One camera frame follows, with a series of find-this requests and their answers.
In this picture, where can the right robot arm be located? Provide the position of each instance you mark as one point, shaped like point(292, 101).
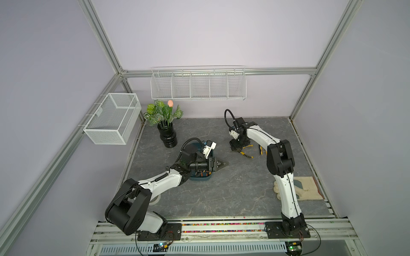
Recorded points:
point(280, 163)

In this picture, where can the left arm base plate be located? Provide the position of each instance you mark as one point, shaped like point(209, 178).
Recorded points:
point(167, 232)

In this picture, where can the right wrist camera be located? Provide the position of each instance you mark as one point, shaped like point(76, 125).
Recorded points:
point(233, 131)

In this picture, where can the teal plastic storage box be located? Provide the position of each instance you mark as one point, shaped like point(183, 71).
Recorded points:
point(201, 168)

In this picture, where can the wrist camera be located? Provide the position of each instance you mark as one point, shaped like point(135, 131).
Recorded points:
point(233, 131)
point(209, 146)

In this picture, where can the masking tape roll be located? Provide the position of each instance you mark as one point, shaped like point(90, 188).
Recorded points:
point(155, 200)

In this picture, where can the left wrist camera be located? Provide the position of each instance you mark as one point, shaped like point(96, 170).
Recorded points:
point(209, 146)

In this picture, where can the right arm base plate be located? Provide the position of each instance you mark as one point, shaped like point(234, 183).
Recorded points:
point(284, 230)

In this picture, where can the white wire wall shelf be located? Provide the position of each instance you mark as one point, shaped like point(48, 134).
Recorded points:
point(199, 83)

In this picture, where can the aluminium front rail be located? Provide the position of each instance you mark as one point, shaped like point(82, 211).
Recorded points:
point(237, 230)

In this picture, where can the black vase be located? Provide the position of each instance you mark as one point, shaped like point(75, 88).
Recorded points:
point(168, 136)

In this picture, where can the white mesh basket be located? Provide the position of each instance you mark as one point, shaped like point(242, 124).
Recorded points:
point(114, 119)

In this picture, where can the yellow black pliers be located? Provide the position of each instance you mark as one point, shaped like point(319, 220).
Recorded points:
point(244, 154)
point(262, 151)

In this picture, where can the green artificial plant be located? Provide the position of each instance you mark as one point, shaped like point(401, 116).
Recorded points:
point(162, 114)

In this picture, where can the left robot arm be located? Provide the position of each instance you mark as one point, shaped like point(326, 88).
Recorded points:
point(128, 210)

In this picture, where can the beige work glove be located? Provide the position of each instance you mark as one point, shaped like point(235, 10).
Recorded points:
point(306, 189)

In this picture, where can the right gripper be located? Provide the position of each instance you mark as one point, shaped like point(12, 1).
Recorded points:
point(233, 144)

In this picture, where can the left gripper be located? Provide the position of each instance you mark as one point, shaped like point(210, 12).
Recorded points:
point(214, 166)

